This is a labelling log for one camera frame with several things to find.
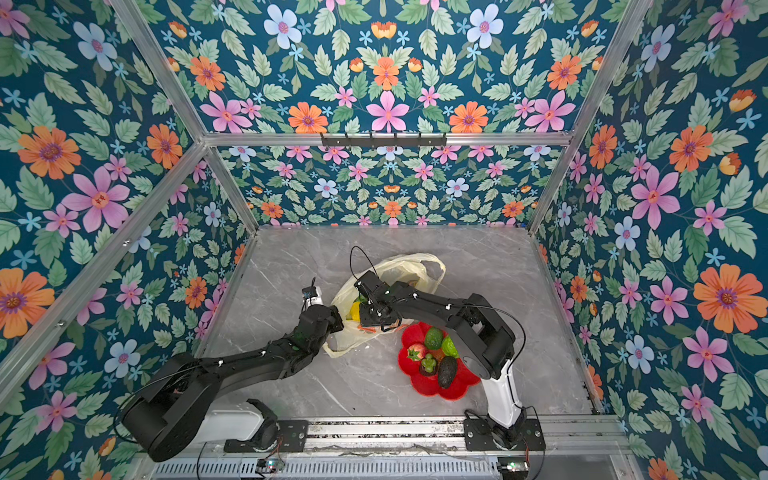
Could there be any dark fake mangosteen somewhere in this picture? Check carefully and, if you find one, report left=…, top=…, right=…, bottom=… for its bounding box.
left=419, top=353, right=439, bottom=377

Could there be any green fake avocado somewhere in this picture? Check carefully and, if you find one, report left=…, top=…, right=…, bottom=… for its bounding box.
left=423, top=327, right=445, bottom=351

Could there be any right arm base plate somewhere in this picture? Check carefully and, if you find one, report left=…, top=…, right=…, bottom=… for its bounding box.
left=463, top=417, right=546, bottom=452

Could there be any black hook rail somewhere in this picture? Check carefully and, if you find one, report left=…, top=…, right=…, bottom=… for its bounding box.
left=320, top=133, right=448, bottom=148

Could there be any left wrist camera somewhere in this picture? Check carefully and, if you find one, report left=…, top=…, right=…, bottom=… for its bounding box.
left=302, top=285, right=324, bottom=310

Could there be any red flower-shaped plastic plate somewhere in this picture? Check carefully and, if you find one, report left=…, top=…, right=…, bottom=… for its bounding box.
left=397, top=322, right=480, bottom=401

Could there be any aluminium front rail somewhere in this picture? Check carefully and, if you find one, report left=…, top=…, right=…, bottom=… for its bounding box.
left=137, top=416, right=631, bottom=457

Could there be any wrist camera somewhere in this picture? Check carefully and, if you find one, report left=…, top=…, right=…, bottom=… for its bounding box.
left=302, top=285, right=324, bottom=310
left=354, top=271, right=389, bottom=299

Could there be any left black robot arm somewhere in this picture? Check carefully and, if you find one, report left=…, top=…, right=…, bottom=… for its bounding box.
left=117, top=304, right=343, bottom=462

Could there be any yellow fake lemon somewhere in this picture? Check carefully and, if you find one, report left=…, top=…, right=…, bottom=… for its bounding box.
left=347, top=301, right=361, bottom=323

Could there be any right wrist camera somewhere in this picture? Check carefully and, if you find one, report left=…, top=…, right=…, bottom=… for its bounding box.
left=354, top=271, right=389, bottom=299

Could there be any red fake strawberry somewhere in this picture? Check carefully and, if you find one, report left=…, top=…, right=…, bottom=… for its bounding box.
left=406, top=344, right=428, bottom=362

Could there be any white vent grille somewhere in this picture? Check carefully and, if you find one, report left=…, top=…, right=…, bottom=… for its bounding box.
left=152, top=456, right=501, bottom=479

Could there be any dark purple fake avocado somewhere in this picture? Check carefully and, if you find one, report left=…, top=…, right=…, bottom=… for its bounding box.
left=437, top=357, right=458, bottom=389

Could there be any green fake lime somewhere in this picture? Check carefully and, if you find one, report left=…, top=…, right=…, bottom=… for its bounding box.
left=440, top=336, right=460, bottom=359

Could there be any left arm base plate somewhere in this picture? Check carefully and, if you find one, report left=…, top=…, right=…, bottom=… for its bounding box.
left=224, top=420, right=309, bottom=453

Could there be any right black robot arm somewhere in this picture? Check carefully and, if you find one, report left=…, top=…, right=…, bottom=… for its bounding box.
left=354, top=271, right=526, bottom=449

